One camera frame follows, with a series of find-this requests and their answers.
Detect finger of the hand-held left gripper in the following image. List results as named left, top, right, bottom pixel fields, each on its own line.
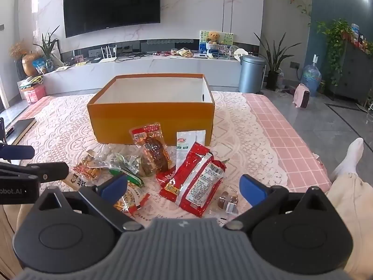
left=0, top=161, right=69, bottom=185
left=0, top=144, right=35, bottom=161

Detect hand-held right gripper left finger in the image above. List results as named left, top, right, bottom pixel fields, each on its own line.
left=31, top=174, right=145, bottom=233

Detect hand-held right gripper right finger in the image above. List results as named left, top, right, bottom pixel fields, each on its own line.
left=224, top=174, right=338, bottom=231

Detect small brown snack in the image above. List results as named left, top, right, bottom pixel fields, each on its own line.
left=227, top=194, right=240, bottom=214
left=218, top=192, right=231, bottom=210

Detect orange yellow snack packet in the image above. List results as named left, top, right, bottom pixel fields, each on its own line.
left=114, top=181, right=150, bottom=217

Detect clear packet with green label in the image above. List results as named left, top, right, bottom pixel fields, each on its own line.
left=109, top=153, right=158, bottom=189

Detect clear packet of orange snack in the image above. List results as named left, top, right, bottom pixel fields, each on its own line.
left=73, top=150, right=110, bottom=181

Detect beige cartoon snack packet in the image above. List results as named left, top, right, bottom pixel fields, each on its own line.
left=62, top=172, right=97, bottom=193

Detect red-label brown meat packet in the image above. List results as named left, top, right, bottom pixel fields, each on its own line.
left=129, top=122, right=169, bottom=172

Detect large red snack packet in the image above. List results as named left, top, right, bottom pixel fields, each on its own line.
left=156, top=141, right=227, bottom=218

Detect orange cardboard box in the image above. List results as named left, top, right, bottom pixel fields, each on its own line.
left=87, top=74, right=215, bottom=146

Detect white green snack packet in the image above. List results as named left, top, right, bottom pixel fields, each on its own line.
left=176, top=130, right=206, bottom=170

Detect black notebook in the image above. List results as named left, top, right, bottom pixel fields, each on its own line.
left=6, top=118, right=37, bottom=146

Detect person's left leg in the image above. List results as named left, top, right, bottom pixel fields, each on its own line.
left=0, top=204, right=30, bottom=280

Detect person's leg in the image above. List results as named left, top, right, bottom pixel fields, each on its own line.
left=323, top=172, right=373, bottom=280
left=0, top=204, right=30, bottom=280

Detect pink box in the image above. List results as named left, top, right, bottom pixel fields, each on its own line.
left=23, top=84, right=46, bottom=103

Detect stack of paper bags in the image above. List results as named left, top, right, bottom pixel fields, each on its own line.
left=18, top=76, right=44, bottom=89

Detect brown vase with dried flowers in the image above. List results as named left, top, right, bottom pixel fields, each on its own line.
left=10, top=42, right=38, bottom=78

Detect blue snack bag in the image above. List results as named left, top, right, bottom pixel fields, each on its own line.
left=32, top=58, right=48, bottom=74

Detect person's right leg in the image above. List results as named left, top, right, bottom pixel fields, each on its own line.
left=323, top=172, right=373, bottom=280

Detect person's white sock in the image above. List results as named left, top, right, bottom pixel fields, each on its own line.
left=332, top=137, right=365, bottom=178

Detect pink heater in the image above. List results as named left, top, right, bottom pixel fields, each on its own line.
left=293, top=84, right=312, bottom=109

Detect leafy plant in glass vase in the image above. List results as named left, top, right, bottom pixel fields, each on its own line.
left=33, top=25, right=60, bottom=72

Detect silver trash can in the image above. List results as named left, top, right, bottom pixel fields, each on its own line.
left=238, top=55, right=266, bottom=94

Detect blue water jug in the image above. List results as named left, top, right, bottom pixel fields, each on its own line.
left=301, top=55, right=322, bottom=97

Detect white router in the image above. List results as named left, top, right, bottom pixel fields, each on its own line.
left=99, top=45, right=118, bottom=64

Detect long-leaf plant in black pot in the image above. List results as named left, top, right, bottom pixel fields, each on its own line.
left=253, top=32, right=295, bottom=91

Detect green picture board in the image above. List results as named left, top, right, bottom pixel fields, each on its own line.
left=200, top=31, right=234, bottom=54

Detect grey cabinet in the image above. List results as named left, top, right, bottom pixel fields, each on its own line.
left=329, top=39, right=373, bottom=104

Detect green ivy plant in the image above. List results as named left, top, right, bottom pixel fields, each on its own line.
left=316, top=19, right=354, bottom=88

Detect row of bottles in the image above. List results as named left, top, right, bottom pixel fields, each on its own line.
left=350, top=23, right=373, bottom=53

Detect black cables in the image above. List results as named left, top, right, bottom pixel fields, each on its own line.
left=117, top=51, right=152, bottom=62

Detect black wall television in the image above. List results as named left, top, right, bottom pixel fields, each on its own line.
left=63, top=0, right=161, bottom=38

